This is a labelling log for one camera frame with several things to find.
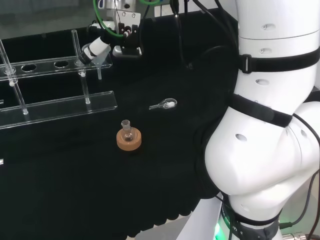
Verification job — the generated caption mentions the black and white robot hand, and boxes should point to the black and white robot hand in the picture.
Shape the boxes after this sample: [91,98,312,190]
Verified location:
[79,0,144,66]

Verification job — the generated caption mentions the clear plastic funnel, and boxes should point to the clear plastic funnel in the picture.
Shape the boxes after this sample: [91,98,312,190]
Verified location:
[81,42,111,81]

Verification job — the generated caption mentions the clear funnel stand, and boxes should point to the clear funnel stand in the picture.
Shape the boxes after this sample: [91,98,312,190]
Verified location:
[0,29,118,130]

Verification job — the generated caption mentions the glass weighing funnel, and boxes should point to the glass weighing funnel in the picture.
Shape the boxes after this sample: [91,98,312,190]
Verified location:
[148,97,178,111]

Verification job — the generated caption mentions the small round-bottom flask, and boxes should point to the small round-bottom flask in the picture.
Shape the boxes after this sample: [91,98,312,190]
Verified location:
[120,119,135,145]

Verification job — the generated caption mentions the black bench cloth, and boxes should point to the black bench cloth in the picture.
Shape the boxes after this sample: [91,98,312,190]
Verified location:
[0,7,241,238]

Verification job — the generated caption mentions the green cable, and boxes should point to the green cable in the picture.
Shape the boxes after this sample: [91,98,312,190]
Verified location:
[92,0,126,39]

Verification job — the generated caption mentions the black cable with plug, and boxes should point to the black cable with plug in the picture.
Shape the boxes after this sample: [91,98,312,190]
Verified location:
[169,0,195,70]

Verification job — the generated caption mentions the cork ring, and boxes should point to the cork ring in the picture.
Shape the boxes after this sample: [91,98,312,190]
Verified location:
[116,126,143,152]

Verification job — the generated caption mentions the black curved cable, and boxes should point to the black curved cable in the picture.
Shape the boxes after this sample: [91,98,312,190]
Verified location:
[192,0,241,29]

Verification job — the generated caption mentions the thin black cable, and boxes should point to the thin black cable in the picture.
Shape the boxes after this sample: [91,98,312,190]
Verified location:
[279,113,320,240]

